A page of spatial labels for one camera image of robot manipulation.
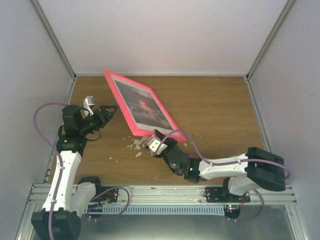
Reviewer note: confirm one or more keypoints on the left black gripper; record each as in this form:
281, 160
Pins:
104, 120

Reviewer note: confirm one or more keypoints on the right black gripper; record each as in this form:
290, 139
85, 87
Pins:
169, 141

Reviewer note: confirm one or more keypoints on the pink picture frame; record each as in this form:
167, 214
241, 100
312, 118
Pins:
125, 105

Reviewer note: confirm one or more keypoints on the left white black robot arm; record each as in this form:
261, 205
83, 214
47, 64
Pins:
60, 215

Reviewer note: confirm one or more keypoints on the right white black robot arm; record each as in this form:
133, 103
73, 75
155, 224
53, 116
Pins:
242, 173

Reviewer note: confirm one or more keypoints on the sunset landscape photo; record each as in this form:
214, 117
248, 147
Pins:
142, 105

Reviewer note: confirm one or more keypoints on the broken glass shards pile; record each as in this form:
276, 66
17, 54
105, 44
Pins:
135, 144

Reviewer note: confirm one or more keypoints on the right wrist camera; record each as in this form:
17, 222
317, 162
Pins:
154, 145

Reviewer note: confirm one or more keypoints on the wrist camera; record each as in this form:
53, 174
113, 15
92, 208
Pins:
154, 145
88, 105

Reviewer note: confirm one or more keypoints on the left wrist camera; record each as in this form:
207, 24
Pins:
88, 105

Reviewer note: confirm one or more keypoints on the aluminium mounting rail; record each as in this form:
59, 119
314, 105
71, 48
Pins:
190, 195

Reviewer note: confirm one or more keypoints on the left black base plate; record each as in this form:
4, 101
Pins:
108, 197

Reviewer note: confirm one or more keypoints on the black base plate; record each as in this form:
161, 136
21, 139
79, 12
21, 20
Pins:
108, 197
219, 194

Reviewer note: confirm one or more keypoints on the grey slotted cable duct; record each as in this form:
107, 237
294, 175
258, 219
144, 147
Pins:
216, 210

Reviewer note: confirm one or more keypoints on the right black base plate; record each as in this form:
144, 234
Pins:
219, 194

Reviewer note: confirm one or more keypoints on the left vertical aluminium post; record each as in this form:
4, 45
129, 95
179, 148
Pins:
51, 34

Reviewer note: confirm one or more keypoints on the vertical aluminium post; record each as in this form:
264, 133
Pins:
51, 34
289, 4

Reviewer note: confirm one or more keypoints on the right vertical aluminium post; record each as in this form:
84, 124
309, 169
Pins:
289, 4

